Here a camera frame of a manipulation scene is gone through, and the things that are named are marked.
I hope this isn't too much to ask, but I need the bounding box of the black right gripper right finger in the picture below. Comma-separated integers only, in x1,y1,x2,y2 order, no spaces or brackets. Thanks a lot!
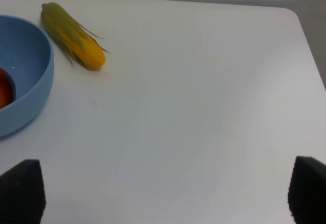
288,156,325,224

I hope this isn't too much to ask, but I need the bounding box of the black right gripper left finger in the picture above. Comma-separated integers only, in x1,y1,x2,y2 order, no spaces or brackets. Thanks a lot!
1,159,46,223

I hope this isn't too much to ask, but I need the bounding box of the red pomegranate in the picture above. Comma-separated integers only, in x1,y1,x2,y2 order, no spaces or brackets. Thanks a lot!
0,68,15,108

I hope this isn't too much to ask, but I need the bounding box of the blue plastic bowl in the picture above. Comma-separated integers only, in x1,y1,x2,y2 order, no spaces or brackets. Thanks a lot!
1,15,54,138

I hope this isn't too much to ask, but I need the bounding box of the corn cob with husk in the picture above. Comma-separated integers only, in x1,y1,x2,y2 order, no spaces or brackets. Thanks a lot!
40,2,107,71

